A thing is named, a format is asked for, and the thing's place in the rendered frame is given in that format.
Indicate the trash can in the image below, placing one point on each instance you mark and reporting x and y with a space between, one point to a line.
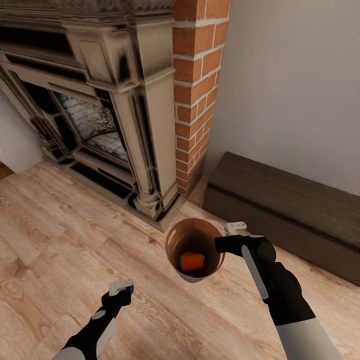
194 236

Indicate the cabinet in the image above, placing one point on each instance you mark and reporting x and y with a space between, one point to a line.
309 219

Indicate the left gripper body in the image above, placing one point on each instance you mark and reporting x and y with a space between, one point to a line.
123 298

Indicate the can of soda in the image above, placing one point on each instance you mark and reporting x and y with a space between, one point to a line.
125 288
192 263

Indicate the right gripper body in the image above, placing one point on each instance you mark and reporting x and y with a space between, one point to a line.
225 244

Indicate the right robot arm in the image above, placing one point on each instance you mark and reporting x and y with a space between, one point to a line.
301 333

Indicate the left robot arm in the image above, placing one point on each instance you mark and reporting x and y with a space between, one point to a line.
90 342

